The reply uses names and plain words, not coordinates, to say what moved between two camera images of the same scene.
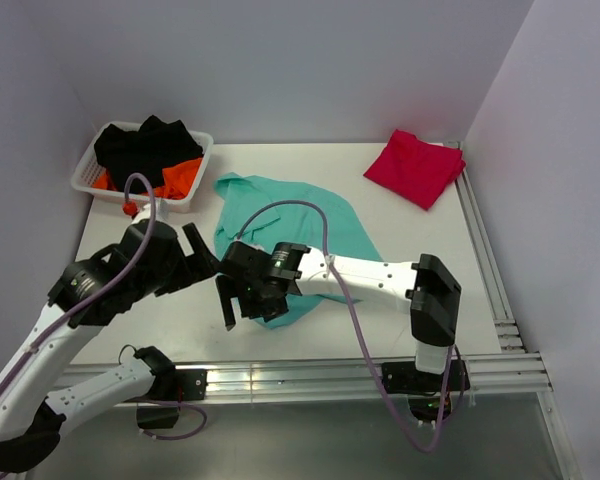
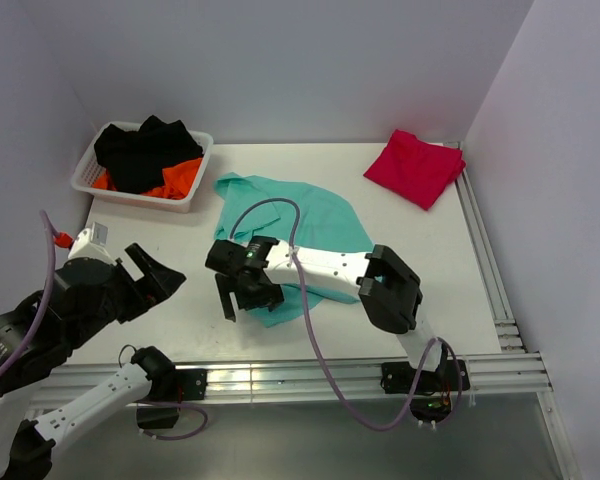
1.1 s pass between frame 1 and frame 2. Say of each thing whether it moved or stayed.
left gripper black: moved
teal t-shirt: stayed
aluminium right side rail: stayed
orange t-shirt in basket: stayed
